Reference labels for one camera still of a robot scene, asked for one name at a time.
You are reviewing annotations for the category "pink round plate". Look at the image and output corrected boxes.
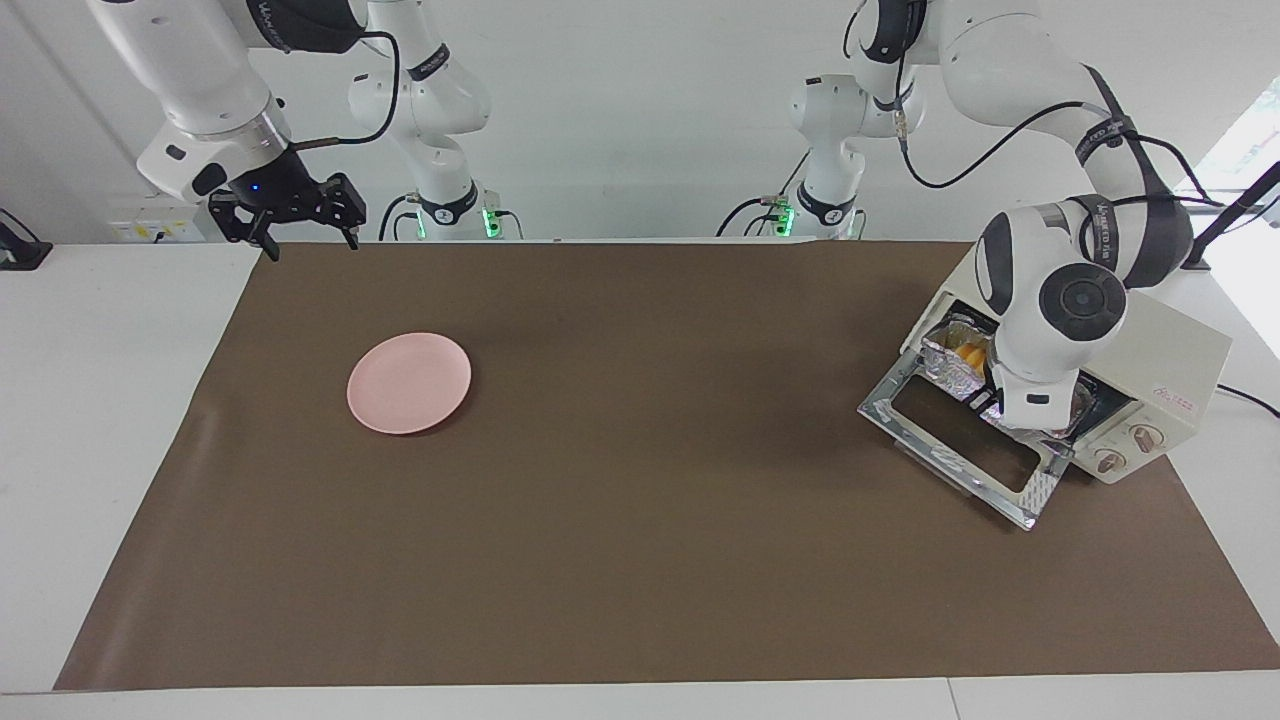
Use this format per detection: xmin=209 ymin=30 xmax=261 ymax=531
xmin=346 ymin=332 xmax=473 ymax=436

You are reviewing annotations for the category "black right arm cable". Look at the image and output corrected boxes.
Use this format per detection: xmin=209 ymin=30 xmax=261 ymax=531
xmin=290 ymin=30 xmax=402 ymax=151

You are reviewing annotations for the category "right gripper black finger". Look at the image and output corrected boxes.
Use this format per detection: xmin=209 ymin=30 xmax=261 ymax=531
xmin=321 ymin=174 xmax=368 ymax=252
xmin=209 ymin=195 xmax=282 ymax=264

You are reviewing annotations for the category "aluminium foil tray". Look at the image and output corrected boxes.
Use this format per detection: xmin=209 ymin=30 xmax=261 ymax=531
xmin=919 ymin=313 xmax=1003 ymax=423

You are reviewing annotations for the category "black slanted stand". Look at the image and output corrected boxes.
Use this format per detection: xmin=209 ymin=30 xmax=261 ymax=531
xmin=1164 ymin=160 xmax=1280 ymax=272

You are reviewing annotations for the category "glass oven door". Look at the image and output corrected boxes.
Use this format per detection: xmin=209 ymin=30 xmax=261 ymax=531
xmin=857 ymin=350 xmax=1073 ymax=532

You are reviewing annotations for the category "black oven power cord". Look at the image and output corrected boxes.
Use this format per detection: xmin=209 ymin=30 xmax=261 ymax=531
xmin=1215 ymin=384 xmax=1280 ymax=420

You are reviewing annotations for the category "cream toaster oven body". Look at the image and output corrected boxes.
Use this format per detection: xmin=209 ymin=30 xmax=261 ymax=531
xmin=900 ymin=245 xmax=1234 ymax=487

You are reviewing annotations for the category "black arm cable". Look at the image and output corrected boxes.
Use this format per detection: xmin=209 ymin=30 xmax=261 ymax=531
xmin=290 ymin=30 xmax=402 ymax=151
xmin=845 ymin=0 xmax=1227 ymax=211

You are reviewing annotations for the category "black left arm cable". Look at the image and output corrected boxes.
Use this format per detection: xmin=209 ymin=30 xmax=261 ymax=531
xmin=845 ymin=0 xmax=1227 ymax=211

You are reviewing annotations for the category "black base cable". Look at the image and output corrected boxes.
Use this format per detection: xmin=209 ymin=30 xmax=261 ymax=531
xmin=714 ymin=150 xmax=813 ymax=241
xmin=377 ymin=193 xmax=422 ymax=242

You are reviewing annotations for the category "brown table mat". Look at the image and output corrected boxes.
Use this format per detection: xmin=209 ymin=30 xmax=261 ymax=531
xmin=52 ymin=240 xmax=1280 ymax=693

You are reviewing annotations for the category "black table clamp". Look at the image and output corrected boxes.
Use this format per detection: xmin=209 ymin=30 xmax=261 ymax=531
xmin=0 ymin=207 xmax=54 ymax=272

